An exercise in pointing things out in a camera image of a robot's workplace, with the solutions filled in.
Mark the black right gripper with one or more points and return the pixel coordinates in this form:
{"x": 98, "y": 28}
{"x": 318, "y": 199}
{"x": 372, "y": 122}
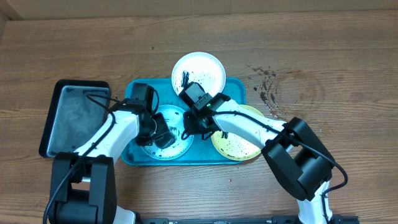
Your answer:
{"x": 189, "y": 117}

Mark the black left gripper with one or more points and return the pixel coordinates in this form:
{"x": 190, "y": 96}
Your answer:
{"x": 162, "y": 127}

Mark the light blue plate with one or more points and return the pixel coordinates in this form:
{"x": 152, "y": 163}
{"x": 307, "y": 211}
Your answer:
{"x": 173, "y": 116}

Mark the yellow-green plate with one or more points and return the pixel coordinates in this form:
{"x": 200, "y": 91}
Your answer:
{"x": 234, "y": 147}

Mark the white plate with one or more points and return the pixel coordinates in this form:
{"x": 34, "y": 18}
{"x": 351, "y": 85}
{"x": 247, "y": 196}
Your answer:
{"x": 202, "y": 68}

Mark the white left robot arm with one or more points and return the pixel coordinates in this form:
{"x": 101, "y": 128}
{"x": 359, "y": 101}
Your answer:
{"x": 83, "y": 186}

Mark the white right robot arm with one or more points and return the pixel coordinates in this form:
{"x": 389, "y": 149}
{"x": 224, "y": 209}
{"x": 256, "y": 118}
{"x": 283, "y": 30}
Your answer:
{"x": 297, "y": 158}

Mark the teal plastic tray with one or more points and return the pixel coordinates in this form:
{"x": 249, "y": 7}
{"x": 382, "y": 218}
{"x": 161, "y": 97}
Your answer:
{"x": 201, "y": 152}

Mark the black water tray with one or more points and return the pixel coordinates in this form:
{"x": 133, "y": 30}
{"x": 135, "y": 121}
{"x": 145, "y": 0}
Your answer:
{"x": 73, "y": 119}

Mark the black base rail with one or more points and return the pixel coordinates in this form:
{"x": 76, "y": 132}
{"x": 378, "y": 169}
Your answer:
{"x": 274, "y": 220}

